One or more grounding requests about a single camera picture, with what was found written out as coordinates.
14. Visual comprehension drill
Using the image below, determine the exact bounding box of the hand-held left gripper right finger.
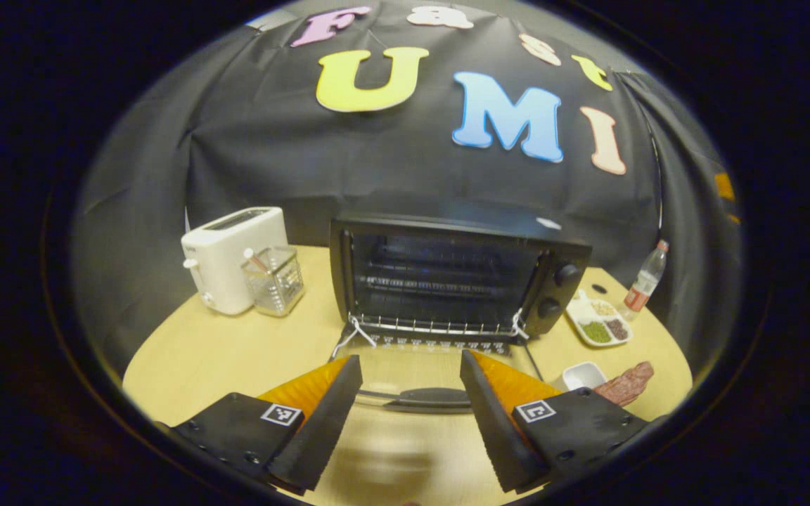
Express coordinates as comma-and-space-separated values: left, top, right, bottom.
459, 349, 660, 494

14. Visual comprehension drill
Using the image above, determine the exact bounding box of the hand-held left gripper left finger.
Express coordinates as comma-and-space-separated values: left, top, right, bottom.
157, 355, 364, 494

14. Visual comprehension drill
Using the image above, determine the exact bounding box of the red raw meat piece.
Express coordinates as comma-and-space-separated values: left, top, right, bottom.
591, 361, 656, 408

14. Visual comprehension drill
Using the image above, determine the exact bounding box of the black electric oven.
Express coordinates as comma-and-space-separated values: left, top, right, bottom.
329, 211, 593, 415

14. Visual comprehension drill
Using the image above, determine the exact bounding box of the white rectangular dish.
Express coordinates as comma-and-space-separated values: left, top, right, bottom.
551, 361, 609, 394

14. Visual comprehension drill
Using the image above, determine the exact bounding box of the clear bottle with red label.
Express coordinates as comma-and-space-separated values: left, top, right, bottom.
619, 240, 671, 323

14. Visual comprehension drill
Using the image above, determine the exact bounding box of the white divided dish with beans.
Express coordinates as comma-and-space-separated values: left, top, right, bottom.
565, 290, 635, 349

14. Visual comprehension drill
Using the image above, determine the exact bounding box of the clear utensil holder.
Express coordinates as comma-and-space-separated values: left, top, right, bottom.
240, 246, 306, 318

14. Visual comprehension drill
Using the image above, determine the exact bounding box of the white toaster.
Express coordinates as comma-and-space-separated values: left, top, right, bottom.
180, 206, 289, 316

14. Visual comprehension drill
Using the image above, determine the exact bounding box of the black backdrop cloth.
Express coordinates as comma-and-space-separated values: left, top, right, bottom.
71, 0, 743, 366

